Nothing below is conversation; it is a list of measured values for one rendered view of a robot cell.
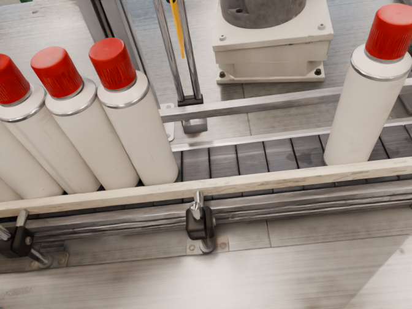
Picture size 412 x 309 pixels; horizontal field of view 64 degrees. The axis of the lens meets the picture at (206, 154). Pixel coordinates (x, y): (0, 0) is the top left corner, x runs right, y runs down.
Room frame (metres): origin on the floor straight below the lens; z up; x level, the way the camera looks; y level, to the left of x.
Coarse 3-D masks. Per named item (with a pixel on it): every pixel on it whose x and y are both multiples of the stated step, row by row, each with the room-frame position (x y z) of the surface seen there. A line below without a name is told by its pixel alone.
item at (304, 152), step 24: (240, 144) 0.28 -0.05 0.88; (264, 144) 0.27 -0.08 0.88; (288, 144) 0.27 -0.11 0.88; (312, 144) 0.26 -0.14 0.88; (384, 144) 0.24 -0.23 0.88; (408, 144) 0.23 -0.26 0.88; (192, 168) 0.26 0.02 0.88; (216, 168) 0.25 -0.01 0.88; (240, 168) 0.24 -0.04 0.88; (264, 168) 0.24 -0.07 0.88; (288, 168) 0.23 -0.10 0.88; (240, 192) 0.21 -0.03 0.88; (264, 192) 0.20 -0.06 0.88; (288, 192) 0.20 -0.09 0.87; (48, 216) 0.23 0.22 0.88
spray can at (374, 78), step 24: (384, 24) 0.22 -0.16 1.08; (408, 24) 0.21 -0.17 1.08; (360, 48) 0.24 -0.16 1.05; (384, 48) 0.21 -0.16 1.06; (360, 72) 0.21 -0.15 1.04; (384, 72) 0.20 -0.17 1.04; (408, 72) 0.20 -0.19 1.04; (360, 96) 0.21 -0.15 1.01; (384, 96) 0.20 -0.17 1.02; (336, 120) 0.23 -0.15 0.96; (360, 120) 0.20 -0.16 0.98; (384, 120) 0.20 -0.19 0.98; (336, 144) 0.22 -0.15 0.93; (360, 144) 0.20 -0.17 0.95
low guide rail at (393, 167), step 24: (312, 168) 0.20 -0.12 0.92; (336, 168) 0.19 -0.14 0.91; (360, 168) 0.19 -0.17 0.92; (384, 168) 0.18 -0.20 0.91; (408, 168) 0.18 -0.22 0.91; (96, 192) 0.23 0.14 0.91; (120, 192) 0.22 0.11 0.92; (144, 192) 0.21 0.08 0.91; (168, 192) 0.21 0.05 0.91; (192, 192) 0.21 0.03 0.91; (216, 192) 0.20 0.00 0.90; (0, 216) 0.23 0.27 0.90
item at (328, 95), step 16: (272, 96) 0.28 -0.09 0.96; (288, 96) 0.28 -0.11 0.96; (304, 96) 0.27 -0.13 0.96; (320, 96) 0.27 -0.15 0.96; (336, 96) 0.26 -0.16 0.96; (160, 112) 0.29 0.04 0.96; (176, 112) 0.29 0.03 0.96; (192, 112) 0.28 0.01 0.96; (208, 112) 0.28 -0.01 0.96; (224, 112) 0.28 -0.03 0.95; (240, 112) 0.28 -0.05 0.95
